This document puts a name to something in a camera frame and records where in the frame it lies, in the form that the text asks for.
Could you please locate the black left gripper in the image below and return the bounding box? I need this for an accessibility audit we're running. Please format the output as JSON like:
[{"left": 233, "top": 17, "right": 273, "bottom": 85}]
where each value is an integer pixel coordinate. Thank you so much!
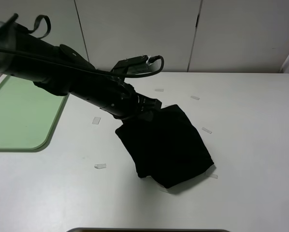
[{"left": 137, "top": 95, "right": 162, "bottom": 122}]

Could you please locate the black short sleeve t-shirt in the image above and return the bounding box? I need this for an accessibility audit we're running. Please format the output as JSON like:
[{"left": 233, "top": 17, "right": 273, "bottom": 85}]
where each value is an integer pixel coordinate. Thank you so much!
[{"left": 115, "top": 104, "right": 214, "bottom": 189}]

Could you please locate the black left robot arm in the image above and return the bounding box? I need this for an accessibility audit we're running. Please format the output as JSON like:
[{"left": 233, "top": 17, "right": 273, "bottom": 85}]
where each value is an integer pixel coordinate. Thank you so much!
[{"left": 0, "top": 22, "right": 161, "bottom": 120}]

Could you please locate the light green plastic tray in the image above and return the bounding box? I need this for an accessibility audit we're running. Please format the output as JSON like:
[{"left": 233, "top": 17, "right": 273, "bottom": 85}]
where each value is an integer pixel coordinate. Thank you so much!
[{"left": 0, "top": 76, "right": 68, "bottom": 152}]

